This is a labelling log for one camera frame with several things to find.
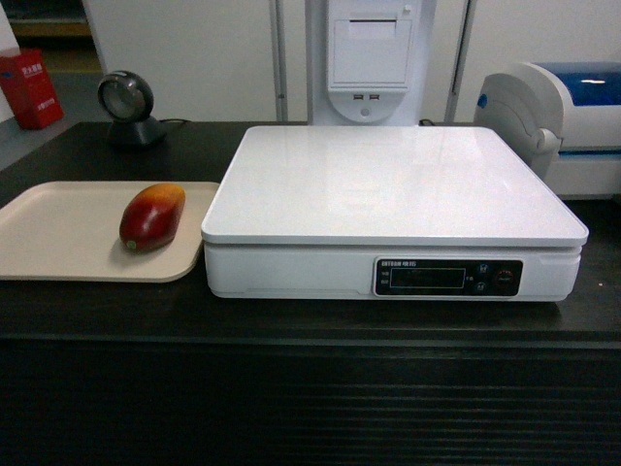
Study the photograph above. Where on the white receipt printer kiosk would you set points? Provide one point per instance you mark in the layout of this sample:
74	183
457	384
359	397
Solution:
367	61

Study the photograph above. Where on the beige plastic tray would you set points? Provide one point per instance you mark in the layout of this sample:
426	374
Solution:
68	231

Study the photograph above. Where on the black checkout counter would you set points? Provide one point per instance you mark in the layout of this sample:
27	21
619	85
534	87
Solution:
168	374

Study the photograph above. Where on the dark red mango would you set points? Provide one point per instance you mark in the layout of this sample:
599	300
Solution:
151	220

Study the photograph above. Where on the white blue label printer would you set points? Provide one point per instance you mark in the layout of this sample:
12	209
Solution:
562	119

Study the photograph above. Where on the red fire extinguisher box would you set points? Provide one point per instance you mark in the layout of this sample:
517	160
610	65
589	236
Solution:
28	89

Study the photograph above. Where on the black round barcode scanner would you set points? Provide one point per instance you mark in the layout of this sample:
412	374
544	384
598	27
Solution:
128	99

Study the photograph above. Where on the white checkout scale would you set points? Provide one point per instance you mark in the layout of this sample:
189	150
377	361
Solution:
384	213

